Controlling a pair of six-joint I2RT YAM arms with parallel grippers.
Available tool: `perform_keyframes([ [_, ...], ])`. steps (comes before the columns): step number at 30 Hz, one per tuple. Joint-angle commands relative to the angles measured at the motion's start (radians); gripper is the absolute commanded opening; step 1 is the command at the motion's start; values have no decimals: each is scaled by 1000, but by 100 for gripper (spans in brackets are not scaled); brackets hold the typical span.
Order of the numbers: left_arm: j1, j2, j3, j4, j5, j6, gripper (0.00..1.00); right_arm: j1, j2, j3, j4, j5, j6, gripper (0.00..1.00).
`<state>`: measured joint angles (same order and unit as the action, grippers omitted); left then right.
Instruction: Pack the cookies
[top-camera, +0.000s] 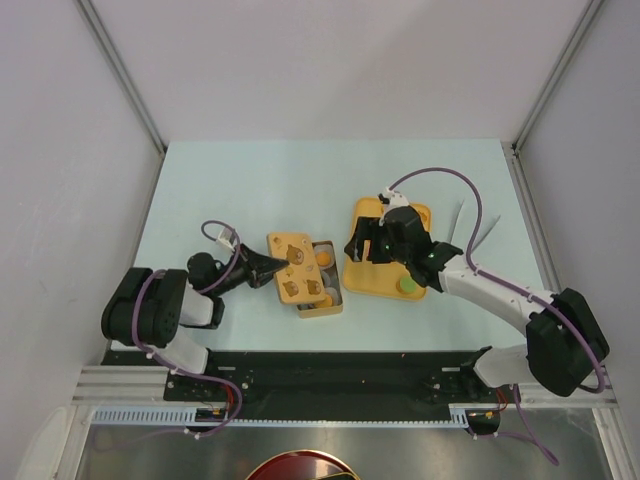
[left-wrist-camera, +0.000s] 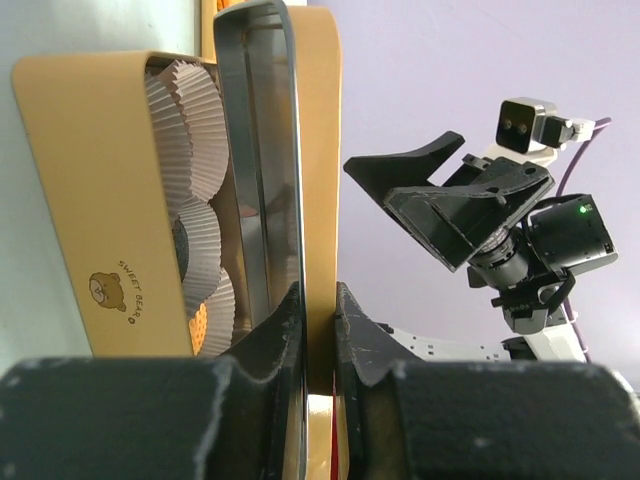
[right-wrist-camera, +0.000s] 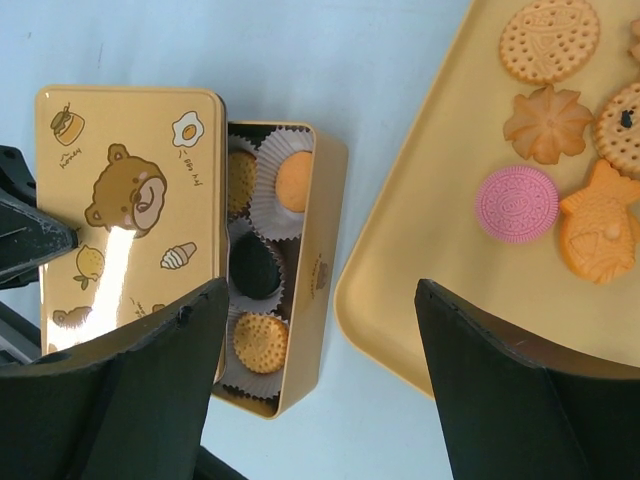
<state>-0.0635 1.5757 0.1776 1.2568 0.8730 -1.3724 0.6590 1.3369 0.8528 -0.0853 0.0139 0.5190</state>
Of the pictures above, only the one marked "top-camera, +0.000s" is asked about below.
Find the orange cookie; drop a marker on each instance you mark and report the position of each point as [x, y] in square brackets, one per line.
[326, 302]
[324, 259]

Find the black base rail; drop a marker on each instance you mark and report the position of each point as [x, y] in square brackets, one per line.
[353, 386]

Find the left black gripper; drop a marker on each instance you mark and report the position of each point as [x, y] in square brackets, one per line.
[258, 269]

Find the silver tin lid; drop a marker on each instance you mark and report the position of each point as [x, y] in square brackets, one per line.
[300, 282]

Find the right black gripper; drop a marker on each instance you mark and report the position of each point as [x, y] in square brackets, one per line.
[368, 229]

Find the yellow cookie tray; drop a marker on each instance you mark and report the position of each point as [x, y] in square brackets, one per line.
[379, 279]

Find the metal tongs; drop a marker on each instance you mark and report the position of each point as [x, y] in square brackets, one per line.
[462, 224]

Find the yellow cookie tin box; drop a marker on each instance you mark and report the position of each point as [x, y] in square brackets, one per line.
[331, 283]

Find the dark red round object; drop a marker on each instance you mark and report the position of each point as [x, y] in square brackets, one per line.
[303, 464]

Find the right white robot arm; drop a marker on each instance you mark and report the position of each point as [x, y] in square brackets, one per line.
[563, 341]

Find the right aluminium frame post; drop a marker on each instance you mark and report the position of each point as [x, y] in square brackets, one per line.
[568, 52]

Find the wrist white camera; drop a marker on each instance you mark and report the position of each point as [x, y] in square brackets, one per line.
[391, 199]
[226, 239]

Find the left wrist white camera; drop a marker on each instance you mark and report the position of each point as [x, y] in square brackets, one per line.
[226, 239]

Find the green sandwich cookie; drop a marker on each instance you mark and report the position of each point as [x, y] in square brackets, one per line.
[406, 285]

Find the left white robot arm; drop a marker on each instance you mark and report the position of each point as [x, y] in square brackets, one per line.
[153, 311]

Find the aluminium frame post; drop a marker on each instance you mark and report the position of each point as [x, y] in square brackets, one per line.
[114, 60]
[568, 52]

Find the left aluminium frame post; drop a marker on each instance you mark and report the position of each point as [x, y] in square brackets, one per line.
[114, 60]

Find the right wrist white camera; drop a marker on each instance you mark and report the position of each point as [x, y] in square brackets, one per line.
[391, 199]

